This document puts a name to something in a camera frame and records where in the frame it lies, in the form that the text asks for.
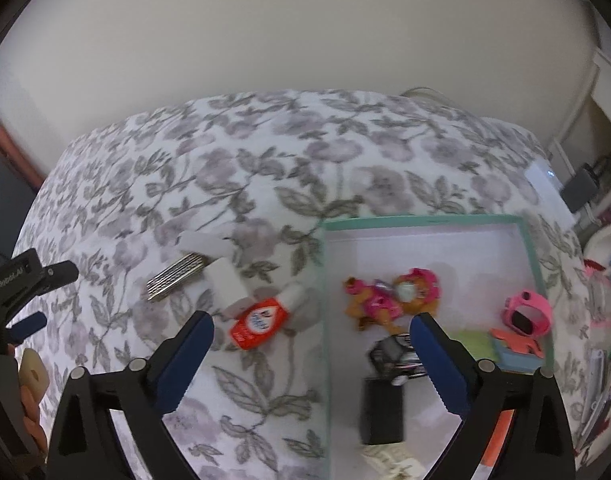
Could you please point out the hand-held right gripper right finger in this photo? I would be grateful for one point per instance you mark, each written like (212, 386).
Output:
(438, 365)

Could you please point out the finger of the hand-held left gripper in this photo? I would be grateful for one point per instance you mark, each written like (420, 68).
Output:
(60, 274)
(29, 326)

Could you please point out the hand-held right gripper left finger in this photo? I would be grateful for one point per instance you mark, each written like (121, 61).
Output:
(185, 365)

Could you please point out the yellow sticky note pad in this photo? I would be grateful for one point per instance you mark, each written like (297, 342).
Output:
(473, 346)

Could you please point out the black toy car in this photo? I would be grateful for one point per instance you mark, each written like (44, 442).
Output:
(393, 355)

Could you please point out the small black box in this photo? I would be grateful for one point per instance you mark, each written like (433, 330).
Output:
(382, 412)

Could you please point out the orange and blue note pad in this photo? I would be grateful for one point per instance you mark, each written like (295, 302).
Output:
(515, 352)

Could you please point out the pink and orange toy figure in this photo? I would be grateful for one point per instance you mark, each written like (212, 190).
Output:
(380, 302)

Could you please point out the red and white correction fluid bottle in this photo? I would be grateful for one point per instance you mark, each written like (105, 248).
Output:
(260, 325)

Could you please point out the pink toy watch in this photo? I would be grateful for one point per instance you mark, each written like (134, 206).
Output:
(528, 312)

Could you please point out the white tray with teal rim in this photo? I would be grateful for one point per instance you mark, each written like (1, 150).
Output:
(475, 265)

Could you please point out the beige eraser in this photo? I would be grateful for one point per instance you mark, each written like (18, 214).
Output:
(32, 371)

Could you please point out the stack of orange erasers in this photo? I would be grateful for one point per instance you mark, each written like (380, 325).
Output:
(31, 412)

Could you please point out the silver metal nail files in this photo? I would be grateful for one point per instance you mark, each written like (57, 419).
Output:
(178, 277)

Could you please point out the dark furniture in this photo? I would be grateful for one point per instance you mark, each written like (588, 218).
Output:
(2, 195)

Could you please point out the small white block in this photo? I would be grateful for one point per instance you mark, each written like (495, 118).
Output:
(226, 282)

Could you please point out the orange flat card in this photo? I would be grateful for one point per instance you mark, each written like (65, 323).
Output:
(495, 440)

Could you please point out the printed paper slip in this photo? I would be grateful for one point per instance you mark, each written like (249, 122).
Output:
(393, 460)

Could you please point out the grey floral blanket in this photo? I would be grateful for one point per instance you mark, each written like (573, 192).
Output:
(235, 170)

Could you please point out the white power strip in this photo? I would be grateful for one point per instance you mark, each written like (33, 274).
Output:
(543, 176)

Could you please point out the black charger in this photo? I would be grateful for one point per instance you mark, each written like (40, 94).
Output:
(580, 191)

